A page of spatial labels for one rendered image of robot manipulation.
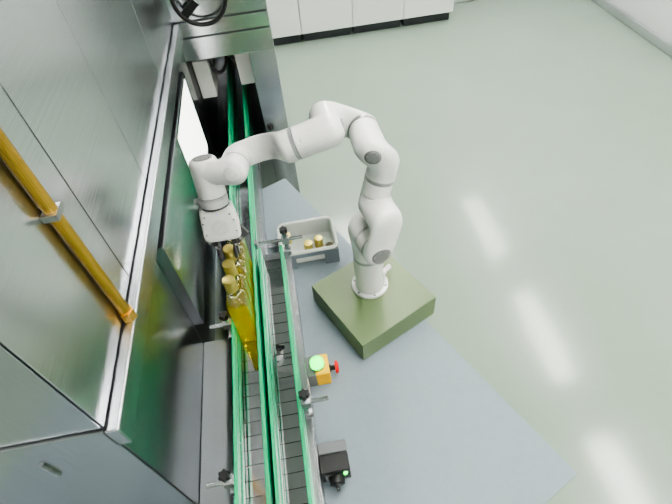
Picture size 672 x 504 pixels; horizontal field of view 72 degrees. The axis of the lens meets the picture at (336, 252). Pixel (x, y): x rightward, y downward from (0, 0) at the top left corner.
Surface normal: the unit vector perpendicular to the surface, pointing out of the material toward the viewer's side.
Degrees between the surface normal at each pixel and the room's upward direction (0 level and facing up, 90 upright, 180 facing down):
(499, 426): 0
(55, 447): 90
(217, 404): 0
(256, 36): 90
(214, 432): 0
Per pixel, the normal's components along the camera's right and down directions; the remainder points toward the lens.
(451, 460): -0.07, -0.66
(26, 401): 0.16, 0.73
